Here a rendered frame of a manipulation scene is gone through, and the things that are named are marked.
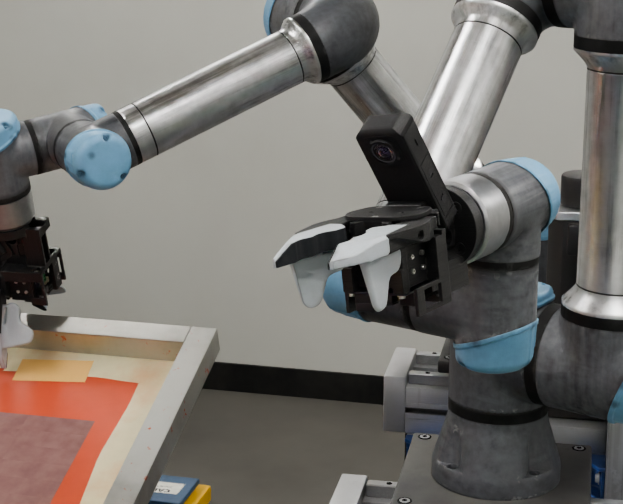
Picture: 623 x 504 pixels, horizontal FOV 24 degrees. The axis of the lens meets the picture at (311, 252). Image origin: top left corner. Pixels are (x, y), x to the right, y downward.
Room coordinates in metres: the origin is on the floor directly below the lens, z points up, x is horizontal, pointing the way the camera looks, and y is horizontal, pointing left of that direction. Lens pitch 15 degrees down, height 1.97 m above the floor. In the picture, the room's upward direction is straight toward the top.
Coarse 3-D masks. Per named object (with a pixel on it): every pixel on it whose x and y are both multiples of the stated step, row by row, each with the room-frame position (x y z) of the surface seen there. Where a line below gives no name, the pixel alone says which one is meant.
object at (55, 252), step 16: (32, 224) 1.93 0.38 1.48; (48, 224) 1.93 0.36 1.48; (0, 240) 1.90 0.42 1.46; (16, 240) 1.92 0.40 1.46; (32, 240) 1.91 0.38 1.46; (0, 256) 1.93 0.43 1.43; (16, 256) 1.93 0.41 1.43; (32, 256) 1.92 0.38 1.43; (48, 256) 1.93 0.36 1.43; (0, 272) 1.92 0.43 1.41; (16, 272) 1.91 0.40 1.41; (32, 272) 1.91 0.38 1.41; (48, 272) 1.94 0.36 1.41; (64, 272) 1.98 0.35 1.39; (0, 288) 1.92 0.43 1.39; (16, 288) 1.93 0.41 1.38; (32, 288) 1.93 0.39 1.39; (48, 288) 1.94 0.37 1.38; (32, 304) 1.92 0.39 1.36
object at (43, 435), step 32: (0, 384) 1.90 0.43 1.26; (32, 384) 1.89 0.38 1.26; (64, 384) 1.89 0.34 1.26; (96, 384) 1.88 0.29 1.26; (128, 384) 1.88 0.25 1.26; (0, 416) 1.83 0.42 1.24; (32, 416) 1.82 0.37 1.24; (64, 416) 1.82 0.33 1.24; (96, 416) 1.81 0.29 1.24; (0, 448) 1.77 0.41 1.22; (32, 448) 1.76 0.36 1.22; (64, 448) 1.76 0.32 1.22; (96, 448) 1.75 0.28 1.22; (0, 480) 1.71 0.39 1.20; (32, 480) 1.70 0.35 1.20; (64, 480) 1.70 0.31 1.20
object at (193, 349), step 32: (32, 320) 1.98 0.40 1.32; (64, 320) 1.97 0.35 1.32; (96, 320) 1.97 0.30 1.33; (96, 352) 1.95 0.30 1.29; (128, 352) 1.93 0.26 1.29; (160, 352) 1.92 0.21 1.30; (192, 352) 1.88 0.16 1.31; (192, 384) 1.82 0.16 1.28; (160, 416) 1.75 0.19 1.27; (160, 448) 1.70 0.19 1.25; (128, 480) 1.64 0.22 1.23
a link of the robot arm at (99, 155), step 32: (320, 0) 1.96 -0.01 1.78; (352, 0) 1.96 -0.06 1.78; (288, 32) 1.92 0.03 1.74; (320, 32) 1.91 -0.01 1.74; (352, 32) 1.93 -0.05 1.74; (224, 64) 1.88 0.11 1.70; (256, 64) 1.88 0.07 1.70; (288, 64) 1.89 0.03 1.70; (320, 64) 1.90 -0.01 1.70; (352, 64) 1.95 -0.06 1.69; (160, 96) 1.85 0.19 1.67; (192, 96) 1.85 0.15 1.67; (224, 96) 1.86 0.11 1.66; (256, 96) 1.88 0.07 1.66; (64, 128) 1.86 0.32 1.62; (96, 128) 1.81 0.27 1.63; (128, 128) 1.81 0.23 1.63; (160, 128) 1.82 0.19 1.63; (192, 128) 1.85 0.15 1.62; (64, 160) 1.80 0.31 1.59; (96, 160) 1.77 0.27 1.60; (128, 160) 1.79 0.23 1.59
